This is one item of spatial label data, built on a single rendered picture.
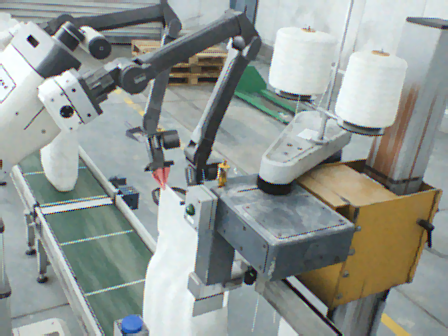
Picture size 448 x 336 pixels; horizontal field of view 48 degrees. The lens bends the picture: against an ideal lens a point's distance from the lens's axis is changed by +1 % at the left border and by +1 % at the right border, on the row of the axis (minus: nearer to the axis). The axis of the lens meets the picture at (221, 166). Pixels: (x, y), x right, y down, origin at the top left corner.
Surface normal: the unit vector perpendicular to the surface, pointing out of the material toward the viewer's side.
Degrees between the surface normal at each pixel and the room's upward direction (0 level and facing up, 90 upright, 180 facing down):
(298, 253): 90
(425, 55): 90
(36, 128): 90
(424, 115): 90
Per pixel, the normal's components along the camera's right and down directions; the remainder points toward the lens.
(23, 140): 0.07, 0.77
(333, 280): -0.85, 0.11
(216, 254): 0.51, 0.41
